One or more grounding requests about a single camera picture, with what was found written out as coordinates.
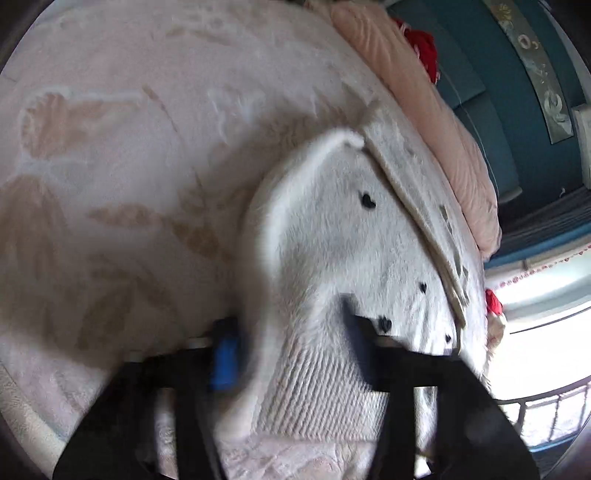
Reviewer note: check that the window railing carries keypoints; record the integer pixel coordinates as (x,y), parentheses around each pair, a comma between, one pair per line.
(540,410)

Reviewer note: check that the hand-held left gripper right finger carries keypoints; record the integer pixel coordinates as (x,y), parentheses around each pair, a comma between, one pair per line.
(362,344)

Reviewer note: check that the grey patterned folded garment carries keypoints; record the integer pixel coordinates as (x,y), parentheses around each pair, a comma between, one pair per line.
(425,207)

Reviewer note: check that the white fluffy sweater with hearts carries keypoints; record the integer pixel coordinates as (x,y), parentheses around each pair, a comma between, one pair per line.
(323,258)

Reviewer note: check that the pink quilt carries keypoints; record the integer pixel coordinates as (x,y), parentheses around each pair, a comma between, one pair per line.
(429,110)

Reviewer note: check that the blue padded headboard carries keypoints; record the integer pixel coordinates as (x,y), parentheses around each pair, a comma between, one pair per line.
(498,92)

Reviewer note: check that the red and white plush toy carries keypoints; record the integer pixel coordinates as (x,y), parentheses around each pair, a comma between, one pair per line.
(494,318)

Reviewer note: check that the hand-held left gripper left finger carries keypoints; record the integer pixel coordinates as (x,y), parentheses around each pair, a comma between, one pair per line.
(225,357)

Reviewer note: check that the red cloth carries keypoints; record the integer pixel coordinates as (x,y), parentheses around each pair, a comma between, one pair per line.
(422,48)

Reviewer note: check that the pink floral bed blanket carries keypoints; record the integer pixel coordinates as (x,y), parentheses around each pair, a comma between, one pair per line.
(124,184)

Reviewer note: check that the floral decorative wall strip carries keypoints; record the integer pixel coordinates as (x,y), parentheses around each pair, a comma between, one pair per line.
(535,64)

